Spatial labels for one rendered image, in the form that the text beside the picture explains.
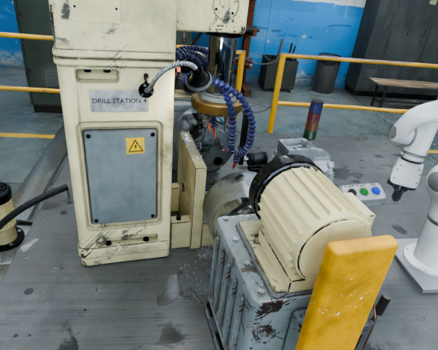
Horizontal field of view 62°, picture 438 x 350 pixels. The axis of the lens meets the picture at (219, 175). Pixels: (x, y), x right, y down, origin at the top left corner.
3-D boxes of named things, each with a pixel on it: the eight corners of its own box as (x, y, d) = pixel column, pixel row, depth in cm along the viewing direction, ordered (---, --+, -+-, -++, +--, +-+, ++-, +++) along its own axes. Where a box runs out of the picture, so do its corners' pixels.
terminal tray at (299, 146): (286, 167, 142) (289, 151, 138) (275, 155, 151) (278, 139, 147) (313, 165, 145) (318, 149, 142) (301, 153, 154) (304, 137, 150)
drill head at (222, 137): (181, 184, 154) (183, 129, 142) (167, 142, 188) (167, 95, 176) (238, 180, 161) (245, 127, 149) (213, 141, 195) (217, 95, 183)
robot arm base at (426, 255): (436, 243, 150) (452, 205, 142) (470, 276, 134) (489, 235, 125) (393, 245, 148) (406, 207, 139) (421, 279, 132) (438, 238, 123)
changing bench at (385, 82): (442, 109, 605) (452, 83, 584) (454, 116, 577) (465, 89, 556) (361, 103, 591) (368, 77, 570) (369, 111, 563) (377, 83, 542)
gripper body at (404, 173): (400, 156, 138) (389, 183, 142) (429, 163, 136) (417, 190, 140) (396, 151, 144) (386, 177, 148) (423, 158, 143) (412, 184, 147)
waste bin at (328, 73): (328, 88, 656) (336, 53, 626) (336, 95, 622) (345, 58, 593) (307, 87, 651) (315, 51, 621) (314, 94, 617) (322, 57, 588)
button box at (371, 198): (340, 209, 132) (347, 201, 128) (333, 192, 136) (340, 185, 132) (380, 205, 137) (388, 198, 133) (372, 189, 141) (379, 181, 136)
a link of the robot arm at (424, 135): (408, 153, 135) (431, 157, 136) (422, 118, 130) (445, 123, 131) (396, 146, 143) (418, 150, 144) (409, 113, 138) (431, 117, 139)
